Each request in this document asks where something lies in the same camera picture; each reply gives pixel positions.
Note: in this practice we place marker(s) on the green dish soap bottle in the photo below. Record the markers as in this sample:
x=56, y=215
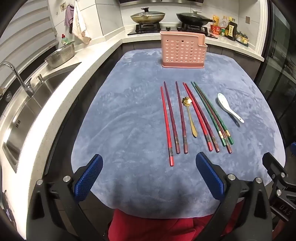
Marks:
x=64, y=40

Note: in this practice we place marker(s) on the beige wok with glass lid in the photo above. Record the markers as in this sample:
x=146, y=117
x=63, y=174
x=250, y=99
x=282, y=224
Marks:
x=148, y=17

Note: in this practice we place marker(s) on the clear plastic bottle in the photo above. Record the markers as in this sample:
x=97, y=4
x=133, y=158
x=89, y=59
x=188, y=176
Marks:
x=223, y=22

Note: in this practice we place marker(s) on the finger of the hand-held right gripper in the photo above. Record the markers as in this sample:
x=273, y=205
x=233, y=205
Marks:
x=294, y=146
x=269, y=161

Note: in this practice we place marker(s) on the green-capped small jar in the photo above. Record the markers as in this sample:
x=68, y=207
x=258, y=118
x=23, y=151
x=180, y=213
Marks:
x=222, y=32

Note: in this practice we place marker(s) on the yellow seasoning packet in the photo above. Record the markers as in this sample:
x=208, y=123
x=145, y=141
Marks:
x=216, y=20

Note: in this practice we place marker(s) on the stainless steel colander bowl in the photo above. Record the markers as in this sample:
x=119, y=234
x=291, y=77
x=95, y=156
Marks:
x=60, y=56

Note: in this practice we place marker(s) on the red chopstick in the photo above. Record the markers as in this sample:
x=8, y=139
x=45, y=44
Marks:
x=167, y=129
x=208, y=144

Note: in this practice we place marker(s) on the gold flower-shaped spoon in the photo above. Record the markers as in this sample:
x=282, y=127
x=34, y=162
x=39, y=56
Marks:
x=194, y=131

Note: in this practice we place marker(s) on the maroon chopstick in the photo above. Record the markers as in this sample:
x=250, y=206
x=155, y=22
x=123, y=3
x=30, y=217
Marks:
x=216, y=147
x=229, y=149

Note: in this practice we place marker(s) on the small spice jar rack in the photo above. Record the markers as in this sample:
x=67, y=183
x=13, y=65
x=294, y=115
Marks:
x=242, y=38

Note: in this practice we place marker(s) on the black wok with lid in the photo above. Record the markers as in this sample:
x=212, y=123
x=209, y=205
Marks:
x=192, y=19

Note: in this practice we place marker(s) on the glass sliding door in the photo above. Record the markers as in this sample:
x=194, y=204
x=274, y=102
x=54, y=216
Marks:
x=279, y=69

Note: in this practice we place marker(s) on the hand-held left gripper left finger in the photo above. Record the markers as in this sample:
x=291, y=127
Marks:
x=89, y=178

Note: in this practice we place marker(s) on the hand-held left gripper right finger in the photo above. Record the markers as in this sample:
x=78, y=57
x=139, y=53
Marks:
x=209, y=176

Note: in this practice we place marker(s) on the small steel sink tap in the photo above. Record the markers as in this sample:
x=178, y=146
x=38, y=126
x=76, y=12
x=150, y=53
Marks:
x=40, y=78

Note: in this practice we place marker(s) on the white ceramic spoon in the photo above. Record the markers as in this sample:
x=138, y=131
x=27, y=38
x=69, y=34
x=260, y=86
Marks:
x=222, y=99

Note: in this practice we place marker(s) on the steel kitchen faucet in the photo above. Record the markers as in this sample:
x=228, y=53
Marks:
x=20, y=80

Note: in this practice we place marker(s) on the green chopstick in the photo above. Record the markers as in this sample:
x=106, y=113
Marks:
x=230, y=140
x=223, y=141

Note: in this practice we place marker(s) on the stainless steel sink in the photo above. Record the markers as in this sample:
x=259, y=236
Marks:
x=34, y=109

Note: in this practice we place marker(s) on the gold wall socket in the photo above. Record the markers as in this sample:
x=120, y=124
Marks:
x=248, y=20

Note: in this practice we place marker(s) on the white hanging towel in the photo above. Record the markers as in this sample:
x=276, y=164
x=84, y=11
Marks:
x=78, y=23

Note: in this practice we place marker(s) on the dark soy sauce bottle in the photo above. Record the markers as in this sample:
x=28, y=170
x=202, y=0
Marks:
x=231, y=30

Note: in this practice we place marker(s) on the person's red clothing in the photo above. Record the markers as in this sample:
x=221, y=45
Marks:
x=150, y=229

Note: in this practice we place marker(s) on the blue plush table cloth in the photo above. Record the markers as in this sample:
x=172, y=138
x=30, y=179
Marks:
x=129, y=115

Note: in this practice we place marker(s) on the black gas stove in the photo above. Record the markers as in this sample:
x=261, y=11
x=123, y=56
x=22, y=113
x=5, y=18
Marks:
x=150, y=31

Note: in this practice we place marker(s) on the purple chopstick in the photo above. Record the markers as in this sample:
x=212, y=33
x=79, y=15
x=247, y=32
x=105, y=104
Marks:
x=172, y=120
x=181, y=118

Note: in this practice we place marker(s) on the white window blind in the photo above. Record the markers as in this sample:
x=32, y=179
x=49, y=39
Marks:
x=20, y=30

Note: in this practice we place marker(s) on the pink perforated utensil holder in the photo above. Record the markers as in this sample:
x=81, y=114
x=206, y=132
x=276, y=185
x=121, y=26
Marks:
x=182, y=51

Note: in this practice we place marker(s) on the purple hanging cloth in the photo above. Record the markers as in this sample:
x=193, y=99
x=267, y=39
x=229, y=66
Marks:
x=69, y=16

